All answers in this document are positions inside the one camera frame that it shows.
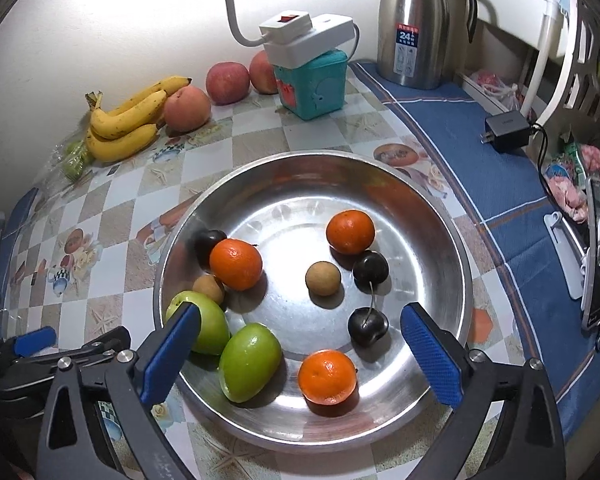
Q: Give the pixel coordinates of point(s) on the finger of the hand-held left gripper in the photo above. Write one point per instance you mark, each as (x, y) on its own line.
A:
(30, 341)
(100, 345)

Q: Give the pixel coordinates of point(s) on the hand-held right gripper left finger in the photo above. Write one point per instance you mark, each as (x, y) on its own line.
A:
(172, 355)

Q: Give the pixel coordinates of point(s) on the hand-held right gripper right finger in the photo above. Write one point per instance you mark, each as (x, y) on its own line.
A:
(430, 360)

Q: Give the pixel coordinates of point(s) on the small green jujube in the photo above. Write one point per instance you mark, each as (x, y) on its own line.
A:
(210, 332)

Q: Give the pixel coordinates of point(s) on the dark purple plum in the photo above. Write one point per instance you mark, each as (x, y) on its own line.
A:
(207, 245)
(370, 270)
(367, 326)

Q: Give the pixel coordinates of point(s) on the brown longan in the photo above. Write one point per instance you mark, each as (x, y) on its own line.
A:
(322, 278)
(208, 287)

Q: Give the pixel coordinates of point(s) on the large green jujube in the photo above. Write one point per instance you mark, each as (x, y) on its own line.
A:
(250, 362)

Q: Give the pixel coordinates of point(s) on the orange tangerine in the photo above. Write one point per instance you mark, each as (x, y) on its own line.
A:
(350, 231)
(327, 377)
(236, 264)

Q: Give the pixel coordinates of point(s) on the stainless steel basin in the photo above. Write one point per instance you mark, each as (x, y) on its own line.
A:
(290, 200)

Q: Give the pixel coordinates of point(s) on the clear bag of green fruits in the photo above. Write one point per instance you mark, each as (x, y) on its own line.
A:
(75, 160)

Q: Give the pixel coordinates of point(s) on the checkered printed tablecloth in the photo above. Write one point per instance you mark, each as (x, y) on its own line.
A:
(130, 210)

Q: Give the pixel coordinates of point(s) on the white phone stand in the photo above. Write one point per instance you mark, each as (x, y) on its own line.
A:
(562, 240)

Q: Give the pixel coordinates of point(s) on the blue tablecloth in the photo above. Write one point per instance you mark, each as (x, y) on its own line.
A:
(480, 185)

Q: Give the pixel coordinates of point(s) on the smartphone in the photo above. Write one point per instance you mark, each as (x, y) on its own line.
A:
(594, 260)

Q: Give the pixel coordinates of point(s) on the yellow banana bunch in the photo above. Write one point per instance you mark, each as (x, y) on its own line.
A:
(125, 117)

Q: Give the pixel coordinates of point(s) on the black charger adapter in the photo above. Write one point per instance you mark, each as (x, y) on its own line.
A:
(507, 132)

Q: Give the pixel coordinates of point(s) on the pink peach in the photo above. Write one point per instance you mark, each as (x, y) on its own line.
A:
(186, 107)

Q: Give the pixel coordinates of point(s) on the pink patterned bag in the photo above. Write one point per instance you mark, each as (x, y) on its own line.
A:
(592, 160)

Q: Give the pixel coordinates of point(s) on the red apple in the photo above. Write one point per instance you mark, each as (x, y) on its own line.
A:
(262, 72)
(227, 82)

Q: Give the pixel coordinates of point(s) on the clear bag with red contents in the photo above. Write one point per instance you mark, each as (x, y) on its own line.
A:
(490, 82)

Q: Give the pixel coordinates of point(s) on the teal plastic box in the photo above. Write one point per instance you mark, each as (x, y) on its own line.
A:
(315, 90)

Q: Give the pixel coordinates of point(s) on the stainless steel thermos jug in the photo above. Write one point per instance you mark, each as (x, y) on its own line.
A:
(415, 10)

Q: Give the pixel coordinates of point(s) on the white gooseneck plug lamp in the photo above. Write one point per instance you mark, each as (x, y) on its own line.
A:
(285, 22)

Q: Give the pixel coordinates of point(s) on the white lattice panel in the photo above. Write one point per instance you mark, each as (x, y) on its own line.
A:
(587, 25)

